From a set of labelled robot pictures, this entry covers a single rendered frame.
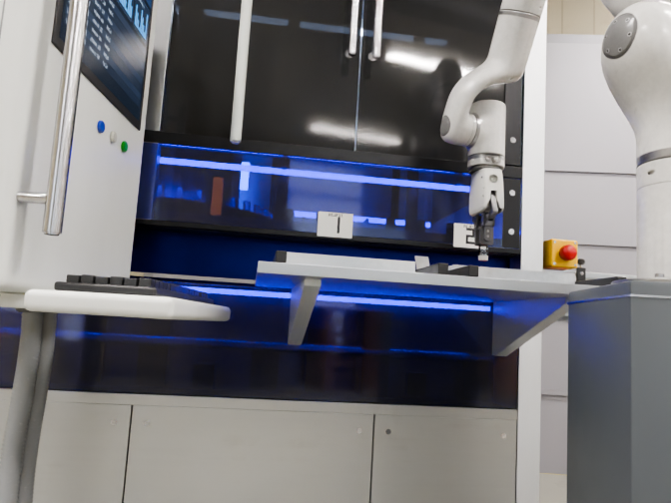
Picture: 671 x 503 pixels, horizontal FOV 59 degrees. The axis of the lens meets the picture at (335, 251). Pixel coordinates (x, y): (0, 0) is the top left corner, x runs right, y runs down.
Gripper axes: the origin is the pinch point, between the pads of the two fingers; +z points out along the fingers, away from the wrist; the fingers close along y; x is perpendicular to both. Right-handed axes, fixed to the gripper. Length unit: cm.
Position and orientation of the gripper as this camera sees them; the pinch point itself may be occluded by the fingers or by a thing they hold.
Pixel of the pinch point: (483, 237)
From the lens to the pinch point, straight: 139.5
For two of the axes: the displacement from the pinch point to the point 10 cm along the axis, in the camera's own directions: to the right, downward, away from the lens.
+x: -9.9, -0.8, -1.4
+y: -1.4, 1.2, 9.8
